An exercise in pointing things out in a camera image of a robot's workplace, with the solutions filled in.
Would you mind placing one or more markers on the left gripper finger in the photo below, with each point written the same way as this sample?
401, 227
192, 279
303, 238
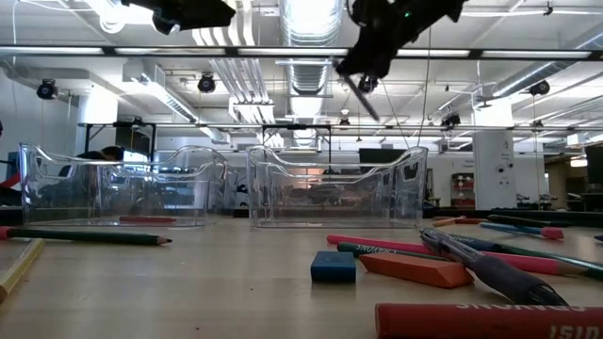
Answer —
212, 13

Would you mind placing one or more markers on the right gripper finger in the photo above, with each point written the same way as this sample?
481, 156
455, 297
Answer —
367, 71
377, 49

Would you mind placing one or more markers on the slim black grey pen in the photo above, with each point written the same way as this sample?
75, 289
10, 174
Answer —
363, 97

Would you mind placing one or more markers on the green crayon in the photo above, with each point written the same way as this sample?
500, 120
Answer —
358, 249

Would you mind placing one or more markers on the dark red crayon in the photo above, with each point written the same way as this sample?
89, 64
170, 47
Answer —
471, 220

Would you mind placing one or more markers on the blue eraser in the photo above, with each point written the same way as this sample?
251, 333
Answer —
333, 268

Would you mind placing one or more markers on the orange red eraser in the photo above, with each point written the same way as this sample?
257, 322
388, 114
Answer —
414, 272

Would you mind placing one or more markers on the dark blue crayon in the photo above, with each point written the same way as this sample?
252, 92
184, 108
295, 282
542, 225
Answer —
480, 245

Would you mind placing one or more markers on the blue pencil pink eraser tip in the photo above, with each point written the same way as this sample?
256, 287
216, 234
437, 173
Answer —
513, 229

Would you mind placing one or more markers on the green pencil pink eraser tip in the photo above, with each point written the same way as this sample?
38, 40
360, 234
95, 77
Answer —
94, 237

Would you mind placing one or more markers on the purple grip clear pen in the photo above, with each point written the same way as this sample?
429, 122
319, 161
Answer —
509, 278

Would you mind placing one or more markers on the teal green pencil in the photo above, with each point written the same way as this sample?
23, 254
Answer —
565, 261

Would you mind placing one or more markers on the black monitor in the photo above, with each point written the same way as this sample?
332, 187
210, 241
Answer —
381, 156
594, 165

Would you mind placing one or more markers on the clear plastic bin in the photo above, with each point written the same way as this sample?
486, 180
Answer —
330, 175
235, 193
255, 202
70, 198

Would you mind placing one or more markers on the person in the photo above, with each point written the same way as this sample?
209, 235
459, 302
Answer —
110, 153

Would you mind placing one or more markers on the red storage shelf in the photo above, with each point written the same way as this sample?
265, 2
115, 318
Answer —
462, 188

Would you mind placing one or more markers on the white pillar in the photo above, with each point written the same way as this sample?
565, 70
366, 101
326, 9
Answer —
494, 179

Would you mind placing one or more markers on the orange pencil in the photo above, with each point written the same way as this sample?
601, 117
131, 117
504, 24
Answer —
443, 221

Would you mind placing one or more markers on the dark blue pen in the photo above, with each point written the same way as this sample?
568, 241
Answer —
527, 220

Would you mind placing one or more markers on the flat rectangular block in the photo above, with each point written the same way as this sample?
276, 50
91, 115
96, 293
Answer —
14, 263

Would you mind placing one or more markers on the black hanging camera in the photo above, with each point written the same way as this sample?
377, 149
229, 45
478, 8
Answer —
539, 88
206, 83
451, 120
47, 89
367, 85

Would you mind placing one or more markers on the silver ventilation duct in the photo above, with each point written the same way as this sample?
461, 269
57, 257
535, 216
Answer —
311, 28

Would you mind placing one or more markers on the white rectangular air duct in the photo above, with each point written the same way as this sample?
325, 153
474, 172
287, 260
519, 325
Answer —
188, 113

